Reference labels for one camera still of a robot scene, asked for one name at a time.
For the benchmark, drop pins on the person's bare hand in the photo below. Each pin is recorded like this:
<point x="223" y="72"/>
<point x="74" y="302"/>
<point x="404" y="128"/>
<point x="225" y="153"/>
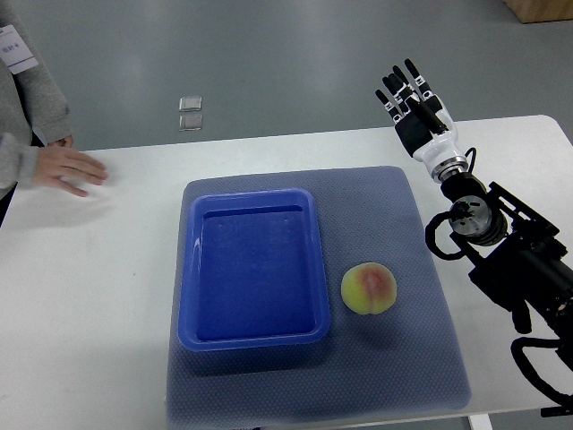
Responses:
<point x="57" y="167"/>

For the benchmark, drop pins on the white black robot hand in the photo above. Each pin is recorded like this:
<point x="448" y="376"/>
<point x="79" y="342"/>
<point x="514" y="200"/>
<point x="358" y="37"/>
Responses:
<point x="422" y="122"/>

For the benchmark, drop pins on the yellow red peach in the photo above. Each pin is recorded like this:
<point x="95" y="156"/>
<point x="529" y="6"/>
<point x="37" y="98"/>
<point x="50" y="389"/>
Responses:
<point x="369" y="288"/>

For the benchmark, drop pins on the grey sweater forearm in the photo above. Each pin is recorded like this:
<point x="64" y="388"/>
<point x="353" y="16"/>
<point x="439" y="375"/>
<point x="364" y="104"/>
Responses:
<point x="18" y="161"/>

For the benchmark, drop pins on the upper floor metal plate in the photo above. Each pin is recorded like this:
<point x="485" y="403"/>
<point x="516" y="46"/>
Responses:
<point x="190" y="103"/>

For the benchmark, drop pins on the grey sweater torso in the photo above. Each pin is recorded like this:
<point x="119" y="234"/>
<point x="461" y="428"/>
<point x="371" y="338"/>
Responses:
<point x="31" y="99"/>

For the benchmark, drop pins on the white name badge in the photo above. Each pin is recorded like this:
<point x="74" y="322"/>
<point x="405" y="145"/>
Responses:
<point x="15" y="54"/>

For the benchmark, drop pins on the wooden box corner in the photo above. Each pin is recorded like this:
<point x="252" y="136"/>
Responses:
<point x="534" y="11"/>

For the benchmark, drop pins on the blue plastic tray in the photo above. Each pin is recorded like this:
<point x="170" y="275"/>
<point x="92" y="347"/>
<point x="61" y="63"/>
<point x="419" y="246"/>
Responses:
<point x="253" y="274"/>

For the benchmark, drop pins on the blue grey textured mat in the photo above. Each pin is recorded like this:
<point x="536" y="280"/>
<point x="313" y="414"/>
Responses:
<point x="404" y="360"/>

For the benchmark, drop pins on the white table leg bracket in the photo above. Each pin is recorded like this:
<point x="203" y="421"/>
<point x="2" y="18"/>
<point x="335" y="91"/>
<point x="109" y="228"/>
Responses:
<point x="480" y="422"/>

